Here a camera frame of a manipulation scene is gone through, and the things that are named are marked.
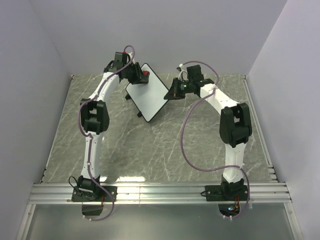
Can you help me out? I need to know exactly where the aluminium rail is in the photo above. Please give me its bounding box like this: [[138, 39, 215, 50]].
[[242, 75, 279, 182], [27, 182, 292, 205]]

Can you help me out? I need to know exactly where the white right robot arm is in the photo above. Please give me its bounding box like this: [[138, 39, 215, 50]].
[[164, 61, 253, 200]]

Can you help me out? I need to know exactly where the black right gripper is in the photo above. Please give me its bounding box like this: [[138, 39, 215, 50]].
[[163, 78, 193, 102]]

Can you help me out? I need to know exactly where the aluminium front rail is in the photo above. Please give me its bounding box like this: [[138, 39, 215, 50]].
[[27, 182, 292, 205]]

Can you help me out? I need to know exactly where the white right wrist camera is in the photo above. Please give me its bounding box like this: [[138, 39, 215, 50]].
[[176, 63, 188, 81]]

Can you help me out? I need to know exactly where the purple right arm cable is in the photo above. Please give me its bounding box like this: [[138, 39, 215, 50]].
[[180, 60, 251, 220]]

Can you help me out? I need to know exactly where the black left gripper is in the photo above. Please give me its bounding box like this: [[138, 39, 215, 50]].
[[124, 63, 149, 86]]

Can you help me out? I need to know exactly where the aluminium right side rail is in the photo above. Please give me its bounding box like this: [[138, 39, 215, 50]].
[[242, 75, 279, 182]]

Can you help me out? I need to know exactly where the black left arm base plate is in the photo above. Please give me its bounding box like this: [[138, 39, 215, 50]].
[[71, 186, 118, 203]]

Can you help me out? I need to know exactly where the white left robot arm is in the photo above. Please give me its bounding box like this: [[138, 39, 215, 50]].
[[77, 50, 150, 201]]

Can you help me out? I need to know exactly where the small white whiteboard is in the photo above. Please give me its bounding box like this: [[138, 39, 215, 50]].
[[125, 63, 169, 122]]

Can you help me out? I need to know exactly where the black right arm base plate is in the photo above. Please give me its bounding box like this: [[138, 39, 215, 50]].
[[200, 184, 249, 202]]

